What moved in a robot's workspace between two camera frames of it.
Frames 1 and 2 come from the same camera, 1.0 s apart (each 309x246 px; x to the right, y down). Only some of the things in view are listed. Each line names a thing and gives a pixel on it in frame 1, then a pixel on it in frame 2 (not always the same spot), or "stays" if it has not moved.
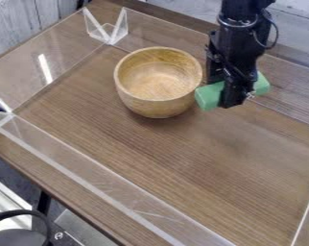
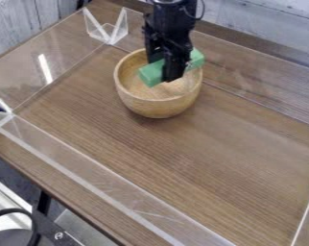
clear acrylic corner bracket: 107,33 stays
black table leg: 44,203 stays
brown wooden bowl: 156,81 stays
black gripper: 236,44 to 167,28
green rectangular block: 208,94 to 154,72
